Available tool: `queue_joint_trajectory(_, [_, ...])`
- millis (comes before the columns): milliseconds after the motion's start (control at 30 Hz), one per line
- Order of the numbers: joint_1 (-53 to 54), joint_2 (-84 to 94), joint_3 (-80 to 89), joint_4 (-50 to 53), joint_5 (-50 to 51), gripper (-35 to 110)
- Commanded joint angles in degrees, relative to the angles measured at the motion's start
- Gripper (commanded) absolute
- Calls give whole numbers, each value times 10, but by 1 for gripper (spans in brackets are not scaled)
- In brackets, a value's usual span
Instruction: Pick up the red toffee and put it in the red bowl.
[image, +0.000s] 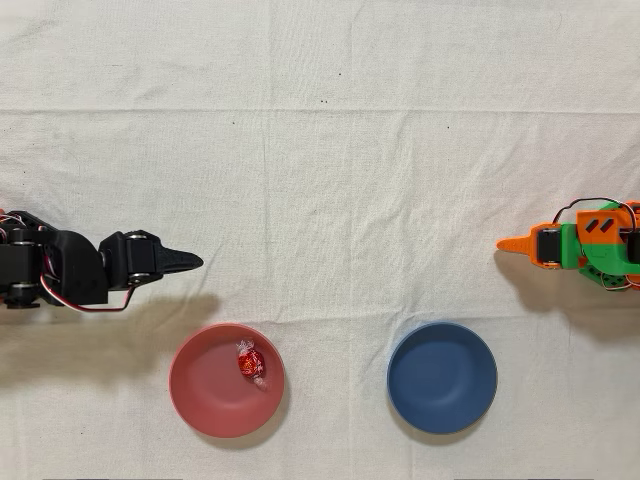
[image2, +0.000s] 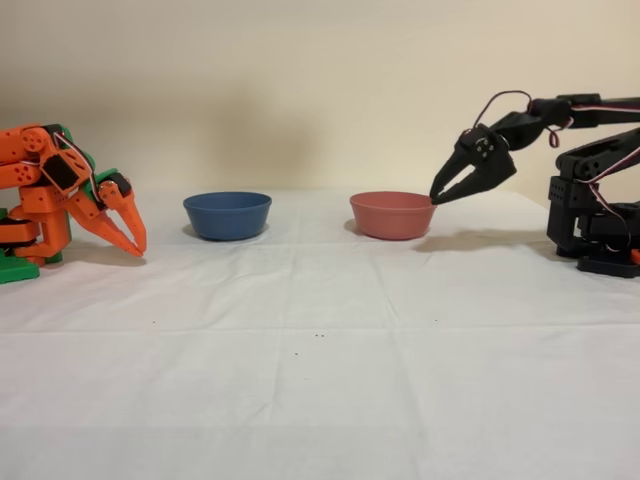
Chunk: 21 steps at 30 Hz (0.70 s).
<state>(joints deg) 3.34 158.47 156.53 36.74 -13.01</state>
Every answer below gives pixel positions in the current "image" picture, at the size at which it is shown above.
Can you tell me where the white tablecloth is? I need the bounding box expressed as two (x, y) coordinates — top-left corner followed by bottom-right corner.
(0, 0), (640, 480)

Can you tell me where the red white black servo cable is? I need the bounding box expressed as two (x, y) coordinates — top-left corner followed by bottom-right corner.
(39, 272), (137, 315)

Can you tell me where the red bowl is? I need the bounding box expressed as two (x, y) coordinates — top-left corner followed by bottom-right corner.
(168, 322), (287, 440)

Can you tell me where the blue bowl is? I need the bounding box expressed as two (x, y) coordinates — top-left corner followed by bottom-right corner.
(386, 320), (499, 435)

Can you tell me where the thin servo cable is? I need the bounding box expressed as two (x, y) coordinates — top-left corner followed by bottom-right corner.
(551, 198), (640, 225)

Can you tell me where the red candy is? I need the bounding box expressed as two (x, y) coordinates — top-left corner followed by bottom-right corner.
(235, 338), (272, 393)

